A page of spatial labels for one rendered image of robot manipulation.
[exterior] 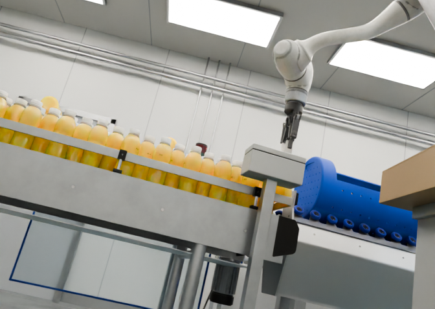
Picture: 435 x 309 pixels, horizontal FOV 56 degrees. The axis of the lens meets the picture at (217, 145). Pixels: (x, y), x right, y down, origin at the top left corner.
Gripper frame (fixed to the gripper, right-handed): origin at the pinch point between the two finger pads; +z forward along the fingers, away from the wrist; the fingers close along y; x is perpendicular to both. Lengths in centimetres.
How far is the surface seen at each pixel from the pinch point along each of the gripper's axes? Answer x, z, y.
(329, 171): -21.4, 1.8, 3.4
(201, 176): 31.2, 20.3, -4.6
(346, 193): -29.6, 9.2, 2.3
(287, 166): 5.0, 11.8, -17.7
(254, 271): 9, 48, -15
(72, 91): 163, -127, 373
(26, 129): 93, 21, -5
